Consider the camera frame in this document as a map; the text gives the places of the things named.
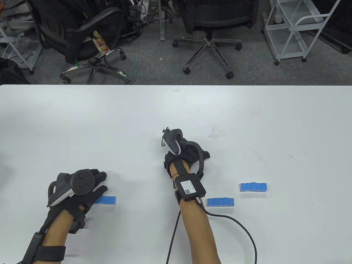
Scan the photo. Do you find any person's left hand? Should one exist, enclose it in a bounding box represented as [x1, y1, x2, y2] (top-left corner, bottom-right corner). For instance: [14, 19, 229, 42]
[64, 169, 108, 221]

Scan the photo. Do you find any person's right hand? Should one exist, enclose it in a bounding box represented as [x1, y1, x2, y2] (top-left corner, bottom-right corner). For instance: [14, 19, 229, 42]
[164, 144, 211, 180]

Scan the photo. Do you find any blue mahjong tile wall row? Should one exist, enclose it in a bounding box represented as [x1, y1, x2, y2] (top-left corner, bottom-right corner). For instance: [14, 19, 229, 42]
[207, 197, 235, 207]
[240, 182, 268, 193]
[95, 196, 117, 205]

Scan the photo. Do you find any plain black forearm box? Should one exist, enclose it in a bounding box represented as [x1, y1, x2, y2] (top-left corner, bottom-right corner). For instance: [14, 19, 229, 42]
[23, 232, 43, 264]

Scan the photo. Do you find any person's left forearm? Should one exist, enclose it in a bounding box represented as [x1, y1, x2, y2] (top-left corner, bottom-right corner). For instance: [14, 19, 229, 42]
[43, 210, 74, 246]

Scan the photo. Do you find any person's right forearm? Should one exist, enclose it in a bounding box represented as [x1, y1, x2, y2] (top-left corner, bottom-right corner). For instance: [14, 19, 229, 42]
[169, 161, 222, 264]

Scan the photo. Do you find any grey and white controller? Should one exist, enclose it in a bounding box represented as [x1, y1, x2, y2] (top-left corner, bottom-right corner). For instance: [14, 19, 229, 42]
[161, 127, 211, 180]
[47, 170, 95, 208]

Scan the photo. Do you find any black box with white label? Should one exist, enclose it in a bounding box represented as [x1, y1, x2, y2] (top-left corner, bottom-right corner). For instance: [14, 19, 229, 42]
[174, 173, 207, 202]

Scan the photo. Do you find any black mesh office chair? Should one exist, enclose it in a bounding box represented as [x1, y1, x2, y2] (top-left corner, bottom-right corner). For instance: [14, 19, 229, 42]
[173, 0, 259, 79]

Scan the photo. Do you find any colourful snack packet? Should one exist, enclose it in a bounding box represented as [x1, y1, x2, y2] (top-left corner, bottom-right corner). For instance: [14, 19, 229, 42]
[92, 30, 111, 54]

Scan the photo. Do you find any white metal cart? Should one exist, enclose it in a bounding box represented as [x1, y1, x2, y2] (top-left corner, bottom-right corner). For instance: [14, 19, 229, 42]
[263, 0, 341, 66]

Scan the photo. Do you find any black bag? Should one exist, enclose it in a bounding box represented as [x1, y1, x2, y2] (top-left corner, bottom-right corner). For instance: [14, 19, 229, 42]
[0, 57, 31, 85]

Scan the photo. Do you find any white metal rack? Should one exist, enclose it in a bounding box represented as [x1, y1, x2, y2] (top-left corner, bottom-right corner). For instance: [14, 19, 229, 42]
[0, 16, 42, 75]

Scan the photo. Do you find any black chair with chrome base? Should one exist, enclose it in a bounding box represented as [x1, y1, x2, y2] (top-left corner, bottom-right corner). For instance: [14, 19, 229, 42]
[27, 0, 132, 85]

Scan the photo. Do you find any black flat case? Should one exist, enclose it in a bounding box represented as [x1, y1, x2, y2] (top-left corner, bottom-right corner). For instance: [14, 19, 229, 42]
[311, 0, 352, 54]

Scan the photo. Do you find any grey crumpled cloth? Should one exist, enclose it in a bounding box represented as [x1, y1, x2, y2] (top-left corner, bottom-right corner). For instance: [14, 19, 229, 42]
[0, 8, 35, 31]

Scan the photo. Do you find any black glove cable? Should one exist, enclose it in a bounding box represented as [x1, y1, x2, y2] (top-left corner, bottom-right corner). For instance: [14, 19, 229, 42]
[38, 217, 49, 237]

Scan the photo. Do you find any black cable with silver plug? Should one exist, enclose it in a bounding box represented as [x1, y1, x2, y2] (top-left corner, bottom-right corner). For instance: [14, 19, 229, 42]
[197, 197, 257, 264]

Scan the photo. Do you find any white desk leg post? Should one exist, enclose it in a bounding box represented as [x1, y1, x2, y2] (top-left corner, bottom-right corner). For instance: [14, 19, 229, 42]
[159, 0, 167, 41]

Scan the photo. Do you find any tangle of black cables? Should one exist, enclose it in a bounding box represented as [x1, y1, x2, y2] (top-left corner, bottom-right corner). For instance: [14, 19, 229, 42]
[128, 0, 176, 28]

